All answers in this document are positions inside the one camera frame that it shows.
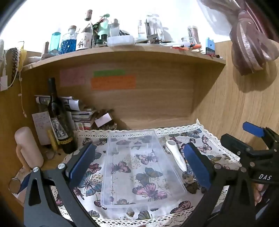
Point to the white printed mug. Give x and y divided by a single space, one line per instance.
84 41

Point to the round metal mirror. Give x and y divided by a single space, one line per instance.
14 185

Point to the jar of blue beads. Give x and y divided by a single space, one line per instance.
68 43

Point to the white handheld massager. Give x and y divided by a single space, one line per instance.
176 155

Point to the clear glass jar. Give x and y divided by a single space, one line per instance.
154 25

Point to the blank white card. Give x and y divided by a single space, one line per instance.
102 120

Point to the small perfume bottle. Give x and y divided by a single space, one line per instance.
141 30

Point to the wooden shelf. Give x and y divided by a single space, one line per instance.
130 53

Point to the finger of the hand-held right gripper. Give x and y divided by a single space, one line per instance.
232 140
252 129

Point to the blue liquid bottle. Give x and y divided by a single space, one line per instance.
55 41

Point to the person's right hand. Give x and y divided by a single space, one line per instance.
259 193

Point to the green handheld fan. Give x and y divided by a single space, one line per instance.
102 30

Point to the pink sticky note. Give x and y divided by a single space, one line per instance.
72 76

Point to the gold tube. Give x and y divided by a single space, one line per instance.
52 139

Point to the clear corked glass bottle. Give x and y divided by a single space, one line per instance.
88 19

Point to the dark wine bottle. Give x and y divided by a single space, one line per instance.
57 115

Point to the card with red green print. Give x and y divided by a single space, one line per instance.
79 126

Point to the pile of papers and booklets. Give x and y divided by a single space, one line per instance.
73 107

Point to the pile of small trinkets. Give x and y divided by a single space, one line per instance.
109 126

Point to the green sticky note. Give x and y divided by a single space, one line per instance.
109 73

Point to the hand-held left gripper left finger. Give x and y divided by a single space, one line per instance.
81 162

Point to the white rectangular box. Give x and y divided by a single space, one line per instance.
120 40

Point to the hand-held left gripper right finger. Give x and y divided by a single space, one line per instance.
197 168

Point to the white handwritten note paper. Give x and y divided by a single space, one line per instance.
41 126

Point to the pale pink cylinder mug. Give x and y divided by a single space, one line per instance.
27 146

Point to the white charger plug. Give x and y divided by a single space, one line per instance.
4 83

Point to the butterfly print lace tablecloth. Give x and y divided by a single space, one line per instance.
122 139

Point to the clear plastic storage box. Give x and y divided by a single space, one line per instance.
141 170

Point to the clear plastic jar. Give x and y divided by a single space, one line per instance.
193 35

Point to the blue box-shaped gadget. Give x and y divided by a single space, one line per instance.
210 46

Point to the orange sticky note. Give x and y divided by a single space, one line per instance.
113 82

